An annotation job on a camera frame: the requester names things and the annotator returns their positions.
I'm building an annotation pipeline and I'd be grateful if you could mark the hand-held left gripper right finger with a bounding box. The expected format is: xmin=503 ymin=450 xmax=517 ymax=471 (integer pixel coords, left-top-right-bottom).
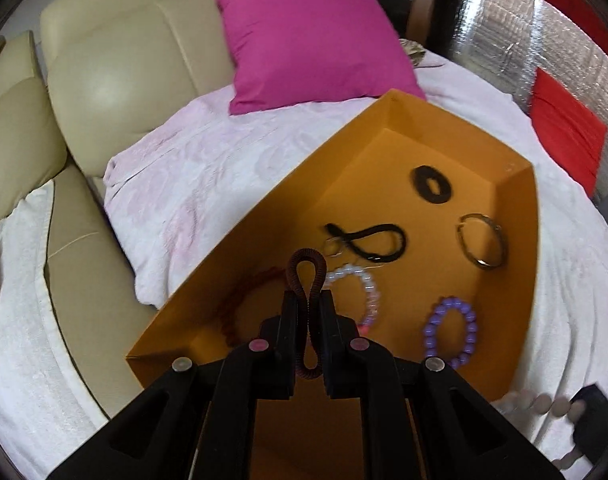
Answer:
xmin=318 ymin=290 xmax=567 ymax=480

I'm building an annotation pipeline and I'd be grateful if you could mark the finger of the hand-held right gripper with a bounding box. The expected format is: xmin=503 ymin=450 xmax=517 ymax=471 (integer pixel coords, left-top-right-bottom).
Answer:
xmin=570 ymin=383 xmax=608 ymax=462

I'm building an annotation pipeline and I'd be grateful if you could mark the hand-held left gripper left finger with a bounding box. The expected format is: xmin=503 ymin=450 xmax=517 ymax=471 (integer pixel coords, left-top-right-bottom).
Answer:
xmin=48 ymin=290 xmax=301 ymax=480

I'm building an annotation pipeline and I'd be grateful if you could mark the brown coil hair tie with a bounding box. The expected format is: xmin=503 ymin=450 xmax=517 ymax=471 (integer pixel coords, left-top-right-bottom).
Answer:
xmin=285 ymin=248 xmax=329 ymax=380

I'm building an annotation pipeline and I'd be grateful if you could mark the clear and pink bead bracelet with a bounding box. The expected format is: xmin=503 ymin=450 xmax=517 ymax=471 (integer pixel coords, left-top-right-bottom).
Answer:
xmin=325 ymin=264 xmax=383 ymax=337

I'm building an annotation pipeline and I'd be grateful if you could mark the white pearl bead bracelet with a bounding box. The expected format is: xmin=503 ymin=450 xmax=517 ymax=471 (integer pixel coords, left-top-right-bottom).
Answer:
xmin=500 ymin=391 xmax=590 ymax=472

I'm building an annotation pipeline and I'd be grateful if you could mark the dark red bead bracelet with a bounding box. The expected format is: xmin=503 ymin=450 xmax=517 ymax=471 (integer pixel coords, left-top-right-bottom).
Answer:
xmin=215 ymin=265 xmax=291 ymax=349

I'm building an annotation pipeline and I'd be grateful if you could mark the thin black hair tie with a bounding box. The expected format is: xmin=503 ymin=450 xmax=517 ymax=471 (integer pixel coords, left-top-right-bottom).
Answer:
xmin=325 ymin=222 xmax=409 ymax=265

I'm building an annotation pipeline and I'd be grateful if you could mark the purple bead bracelet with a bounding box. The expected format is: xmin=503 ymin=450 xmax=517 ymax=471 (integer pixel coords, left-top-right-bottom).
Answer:
xmin=422 ymin=296 xmax=480 ymax=369

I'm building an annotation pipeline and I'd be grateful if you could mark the orange cardboard box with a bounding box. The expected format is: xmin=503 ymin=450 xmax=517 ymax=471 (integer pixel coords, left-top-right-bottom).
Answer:
xmin=125 ymin=88 xmax=541 ymax=480

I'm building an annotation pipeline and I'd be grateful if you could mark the metal bangle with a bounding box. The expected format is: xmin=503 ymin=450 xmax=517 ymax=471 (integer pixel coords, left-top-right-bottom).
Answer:
xmin=456 ymin=212 xmax=509 ymax=272

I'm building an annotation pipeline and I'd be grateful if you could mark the black scrunchie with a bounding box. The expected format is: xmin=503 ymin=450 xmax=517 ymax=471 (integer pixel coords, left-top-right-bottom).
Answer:
xmin=411 ymin=164 xmax=455 ymax=207

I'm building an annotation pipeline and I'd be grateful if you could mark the pale pink embossed blanket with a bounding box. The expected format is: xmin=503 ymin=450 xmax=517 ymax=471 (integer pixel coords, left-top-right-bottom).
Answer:
xmin=103 ymin=51 xmax=608 ymax=480

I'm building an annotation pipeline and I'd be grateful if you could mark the white towel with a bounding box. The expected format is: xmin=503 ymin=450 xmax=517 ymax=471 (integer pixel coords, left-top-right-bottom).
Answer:
xmin=0 ymin=179 xmax=207 ymax=480

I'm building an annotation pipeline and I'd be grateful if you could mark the patterned cloth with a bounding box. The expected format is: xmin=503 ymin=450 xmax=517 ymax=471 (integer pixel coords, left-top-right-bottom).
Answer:
xmin=398 ymin=37 xmax=428 ymax=69

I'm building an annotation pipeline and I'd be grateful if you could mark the red cushion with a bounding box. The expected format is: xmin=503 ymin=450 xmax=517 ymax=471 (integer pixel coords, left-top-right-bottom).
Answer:
xmin=528 ymin=67 xmax=608 ymax=197

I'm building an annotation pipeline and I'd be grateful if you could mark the magenta pillow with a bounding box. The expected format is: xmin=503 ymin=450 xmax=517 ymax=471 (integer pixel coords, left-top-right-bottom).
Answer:
xmin=204 ymin=0 xmax=428 ymax=116

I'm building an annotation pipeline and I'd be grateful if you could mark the beige leather sofa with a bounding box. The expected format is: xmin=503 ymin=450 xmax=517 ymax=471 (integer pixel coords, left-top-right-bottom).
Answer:
xmin=0 ymin=0 xmax=237 ymax=421

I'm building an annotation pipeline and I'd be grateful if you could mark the silver foil sheet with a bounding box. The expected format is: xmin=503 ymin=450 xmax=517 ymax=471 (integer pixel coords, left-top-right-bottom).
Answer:
xmin=445 ymin=0 xmax=608 ymax=203

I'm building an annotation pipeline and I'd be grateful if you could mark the red cloth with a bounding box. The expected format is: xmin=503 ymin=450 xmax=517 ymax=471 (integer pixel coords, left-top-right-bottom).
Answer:
xmin=518 ymin=0 xmax=608 ymax=72

